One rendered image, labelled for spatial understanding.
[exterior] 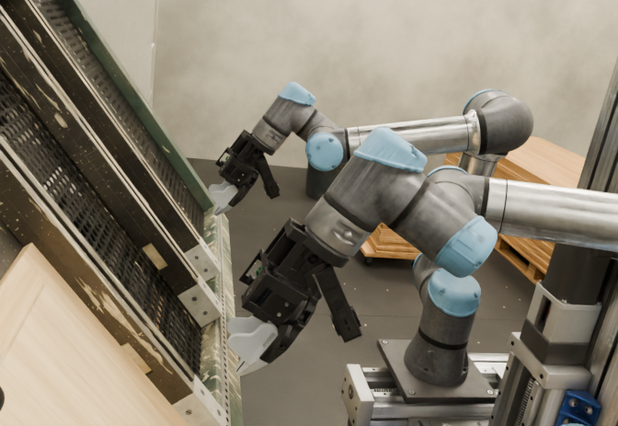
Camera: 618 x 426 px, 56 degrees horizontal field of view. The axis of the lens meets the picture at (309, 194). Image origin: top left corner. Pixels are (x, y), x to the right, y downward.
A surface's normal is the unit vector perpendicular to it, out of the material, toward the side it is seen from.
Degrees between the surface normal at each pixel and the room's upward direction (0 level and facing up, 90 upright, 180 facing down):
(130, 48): 90
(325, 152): 90
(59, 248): 90
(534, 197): 46
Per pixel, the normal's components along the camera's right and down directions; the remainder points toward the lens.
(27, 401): 0.86, -0.50
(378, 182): -0.14, 0.12
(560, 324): 0.18, 0.34
